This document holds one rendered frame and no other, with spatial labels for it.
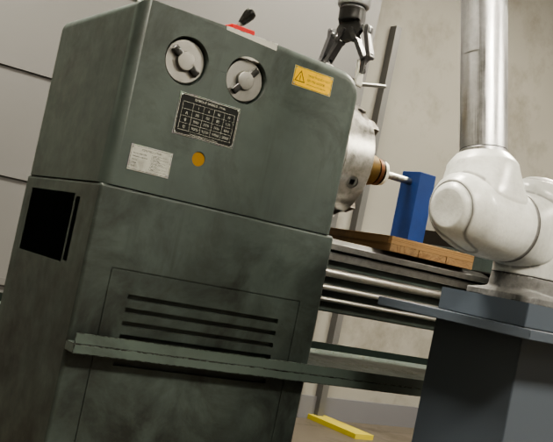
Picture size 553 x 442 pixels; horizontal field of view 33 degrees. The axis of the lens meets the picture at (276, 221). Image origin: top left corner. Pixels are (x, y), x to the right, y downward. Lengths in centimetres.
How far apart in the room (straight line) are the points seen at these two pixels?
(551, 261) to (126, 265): 90
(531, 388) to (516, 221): 35
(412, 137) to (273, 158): 323
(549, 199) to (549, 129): 406
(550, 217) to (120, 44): 97
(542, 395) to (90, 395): 93
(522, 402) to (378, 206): 326
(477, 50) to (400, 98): 321
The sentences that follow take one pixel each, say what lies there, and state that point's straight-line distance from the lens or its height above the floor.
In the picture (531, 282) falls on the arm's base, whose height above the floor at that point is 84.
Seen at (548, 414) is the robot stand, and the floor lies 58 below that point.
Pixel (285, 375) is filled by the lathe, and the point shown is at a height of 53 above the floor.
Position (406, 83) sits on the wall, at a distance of 526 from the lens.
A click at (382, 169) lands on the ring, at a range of 257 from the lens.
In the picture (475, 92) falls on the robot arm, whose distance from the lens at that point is 200.
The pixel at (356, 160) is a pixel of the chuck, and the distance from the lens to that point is 236.
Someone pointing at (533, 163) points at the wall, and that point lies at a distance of 602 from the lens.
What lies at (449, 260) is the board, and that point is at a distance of 256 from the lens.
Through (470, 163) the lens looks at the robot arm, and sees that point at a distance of 192.
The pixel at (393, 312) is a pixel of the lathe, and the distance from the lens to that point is 248.
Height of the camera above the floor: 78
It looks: 2 degrees up
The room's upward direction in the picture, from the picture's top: 12 degrees clockwise
